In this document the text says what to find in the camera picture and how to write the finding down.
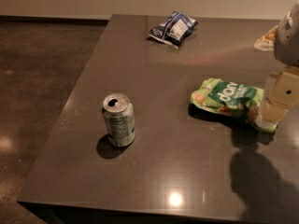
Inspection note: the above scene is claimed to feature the blue white chip bag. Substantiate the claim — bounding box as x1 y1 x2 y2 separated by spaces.
149 11 198 49

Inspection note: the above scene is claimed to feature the silver green 7up can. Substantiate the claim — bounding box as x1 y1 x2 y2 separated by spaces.
102 93 135 147

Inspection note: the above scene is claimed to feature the tan snack bag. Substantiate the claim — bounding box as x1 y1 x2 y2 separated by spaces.
254 25 278 51

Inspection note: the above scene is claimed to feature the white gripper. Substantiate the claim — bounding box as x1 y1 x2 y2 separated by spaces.
259 1 299 123

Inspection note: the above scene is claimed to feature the green rice chip bag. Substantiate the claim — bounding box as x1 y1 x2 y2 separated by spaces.
190 78 277 133

